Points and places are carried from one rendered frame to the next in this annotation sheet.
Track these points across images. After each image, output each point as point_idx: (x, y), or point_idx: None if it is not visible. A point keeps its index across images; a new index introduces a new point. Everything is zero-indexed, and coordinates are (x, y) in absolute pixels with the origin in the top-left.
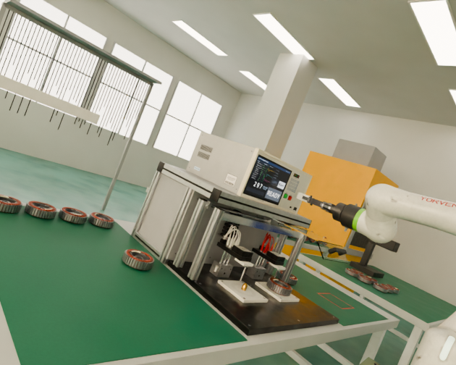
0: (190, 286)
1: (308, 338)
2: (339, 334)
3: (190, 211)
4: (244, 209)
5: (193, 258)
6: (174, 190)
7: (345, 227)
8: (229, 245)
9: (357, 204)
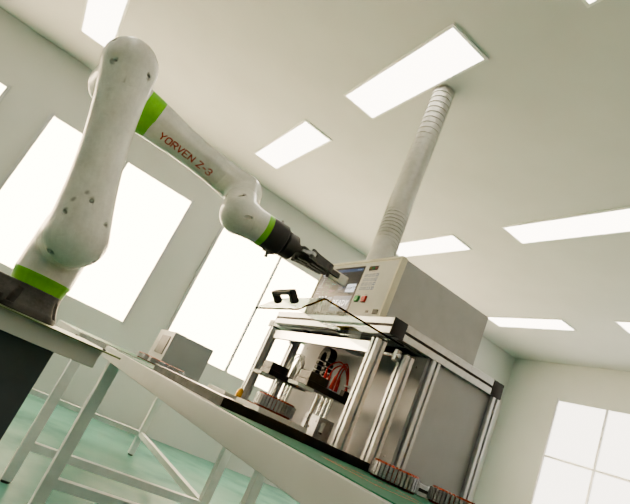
0: None
1: (163, 383)
2: (191, 405)
3: (300, 362)
4: (294, 323)
5: (292, 420)
6: None
7: (265, 251)
8: None
9: (282, 221)
